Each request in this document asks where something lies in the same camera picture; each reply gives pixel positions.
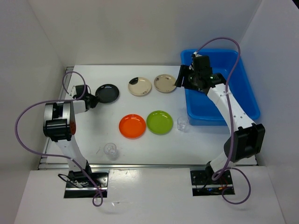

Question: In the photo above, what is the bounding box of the aluminium table frame rail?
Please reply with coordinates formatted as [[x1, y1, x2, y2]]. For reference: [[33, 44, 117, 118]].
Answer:
[[37, 66, 259, 171]]

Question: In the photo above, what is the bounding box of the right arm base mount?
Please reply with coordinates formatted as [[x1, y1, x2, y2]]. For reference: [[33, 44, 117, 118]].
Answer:
[[190, 170, 235, 196]]

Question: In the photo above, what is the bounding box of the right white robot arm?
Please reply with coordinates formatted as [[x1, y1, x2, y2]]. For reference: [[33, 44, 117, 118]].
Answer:
[[175, 53, 265, 183]]

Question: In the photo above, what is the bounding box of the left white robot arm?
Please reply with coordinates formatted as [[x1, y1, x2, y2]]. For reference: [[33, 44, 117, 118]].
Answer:
[[43, 85, 98, 187]]

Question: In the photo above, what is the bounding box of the orange plate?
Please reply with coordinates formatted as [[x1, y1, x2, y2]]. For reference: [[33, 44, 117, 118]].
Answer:
[[119, 114, 146, 139]]

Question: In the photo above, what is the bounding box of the beige plate with small motifs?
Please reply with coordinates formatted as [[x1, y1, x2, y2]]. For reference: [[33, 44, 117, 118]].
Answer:
[[154, 74, 176, 93]]

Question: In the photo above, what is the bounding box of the beige plate with black patch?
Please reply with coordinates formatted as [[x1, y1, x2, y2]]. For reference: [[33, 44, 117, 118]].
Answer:
[[128, 77, 152, 97]]

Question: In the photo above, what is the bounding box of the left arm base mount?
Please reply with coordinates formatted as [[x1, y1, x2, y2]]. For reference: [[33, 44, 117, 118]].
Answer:
[[57, 171, 109, 198]]

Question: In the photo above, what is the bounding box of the clear cup near bin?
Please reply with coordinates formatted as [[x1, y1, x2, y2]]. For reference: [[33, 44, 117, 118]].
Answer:
[[177, 116, 189, 132]]

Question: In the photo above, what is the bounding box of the clear cup front left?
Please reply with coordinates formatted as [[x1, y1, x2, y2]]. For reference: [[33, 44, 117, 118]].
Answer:
[[104, 143, 118, 161]]

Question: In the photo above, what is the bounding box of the green plate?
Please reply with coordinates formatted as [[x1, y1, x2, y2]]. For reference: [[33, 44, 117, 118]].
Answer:
[[146, 110, 173, 135]]

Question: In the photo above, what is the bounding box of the blue plastic bin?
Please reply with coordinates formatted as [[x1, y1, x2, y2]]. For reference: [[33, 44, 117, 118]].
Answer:
[[185, 49, 260, 126]]

